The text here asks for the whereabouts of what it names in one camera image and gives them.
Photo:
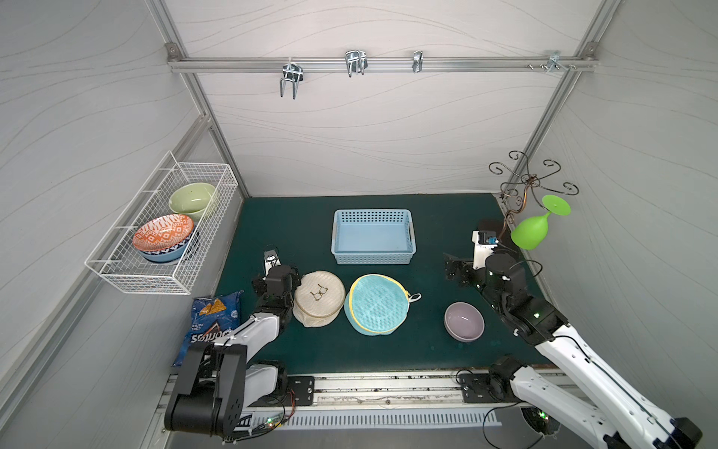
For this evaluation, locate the copper wire glass stand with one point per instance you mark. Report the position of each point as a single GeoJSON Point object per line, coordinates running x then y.
{"type": "Point", "coordinates": [514, 194]}

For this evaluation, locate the orange patterned bowl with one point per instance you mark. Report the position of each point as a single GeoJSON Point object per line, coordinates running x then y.
{"type": "Point", "coordinates": [163, 232]}

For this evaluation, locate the lilac bowl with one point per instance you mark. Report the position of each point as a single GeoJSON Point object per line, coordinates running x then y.
{"type": "Point", "coordinates": [463, 322]}

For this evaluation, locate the green ceramic bowl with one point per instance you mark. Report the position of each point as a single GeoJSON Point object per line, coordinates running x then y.
{"type": "Point", "coordinates": [196, 200]}

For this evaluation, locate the white cable duct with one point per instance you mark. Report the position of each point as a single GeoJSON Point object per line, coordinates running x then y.
{"type": "Point", "coordinates": [397, 419]}

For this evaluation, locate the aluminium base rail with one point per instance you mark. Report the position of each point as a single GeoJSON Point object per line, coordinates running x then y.
{"type": "Point", "coordinates": [415, 389]}

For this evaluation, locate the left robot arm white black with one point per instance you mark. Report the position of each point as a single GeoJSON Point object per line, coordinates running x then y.
{"type": "Point", "coordinates": [216, 381]}

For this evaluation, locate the double metal hook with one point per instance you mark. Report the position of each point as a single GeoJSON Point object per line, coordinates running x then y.
{"type": "Point", "coordinates": [292, 75]}

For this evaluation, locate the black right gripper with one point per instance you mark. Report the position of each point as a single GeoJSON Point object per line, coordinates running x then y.
{"type": "Point", "coordinates": [460, 271]}

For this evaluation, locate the white wire wall basket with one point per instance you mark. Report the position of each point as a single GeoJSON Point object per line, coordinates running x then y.
{"type": "Point", "coordinates": [115, 260]}

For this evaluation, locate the small metal hook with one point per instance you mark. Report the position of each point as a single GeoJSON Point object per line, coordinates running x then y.
{"type": "Point", "coordinates": [417, 62]}

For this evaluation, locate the metal clip hook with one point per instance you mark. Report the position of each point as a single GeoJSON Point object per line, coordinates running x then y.
{"type": "Point", "coordinates": [356, 62]}

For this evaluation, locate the cream mesh laundry bag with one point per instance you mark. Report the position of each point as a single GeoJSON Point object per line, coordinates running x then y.
{"type": "Point", "coordinates": [319, 299]}

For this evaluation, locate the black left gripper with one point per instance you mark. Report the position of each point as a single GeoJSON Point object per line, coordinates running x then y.
{"type": "Point", "coordinates": [268, 286]}

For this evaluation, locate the blue Doritos chip bag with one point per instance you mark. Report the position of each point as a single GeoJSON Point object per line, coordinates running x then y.
{"type": "Point", "coordinates": [210, 319]}

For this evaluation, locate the right metal hook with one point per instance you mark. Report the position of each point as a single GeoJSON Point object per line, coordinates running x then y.
{"type": "Point", "coordinates": [553, 64]}

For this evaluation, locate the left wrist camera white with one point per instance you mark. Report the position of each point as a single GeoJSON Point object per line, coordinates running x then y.
{"type": "Point", "coordinates": [271, 259]}

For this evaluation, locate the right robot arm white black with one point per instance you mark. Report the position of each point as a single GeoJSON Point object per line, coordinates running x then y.
{"type": "Point", "coordinates": [614, 414]}

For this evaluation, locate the teal mesh laundry bag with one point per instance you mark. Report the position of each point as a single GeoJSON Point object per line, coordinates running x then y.
{"type": "Point", "coordinates": [377, 305]}

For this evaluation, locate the light blue plastic basket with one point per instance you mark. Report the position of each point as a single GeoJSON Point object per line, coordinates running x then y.
{"type": "Point", "coordinates": [373, 237]}

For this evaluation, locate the green plastic wine glass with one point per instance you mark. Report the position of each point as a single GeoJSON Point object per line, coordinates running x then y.
{"type": "Point", "coordinates": [530, 233]}

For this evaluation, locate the aluminium top rail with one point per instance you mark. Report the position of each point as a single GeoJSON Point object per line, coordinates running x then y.
{"type": "Point", "coordinates": [402, 64]}

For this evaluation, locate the blue bowl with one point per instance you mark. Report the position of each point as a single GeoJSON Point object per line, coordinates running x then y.
{"type": "Point", "coordinates": [169, 254]}

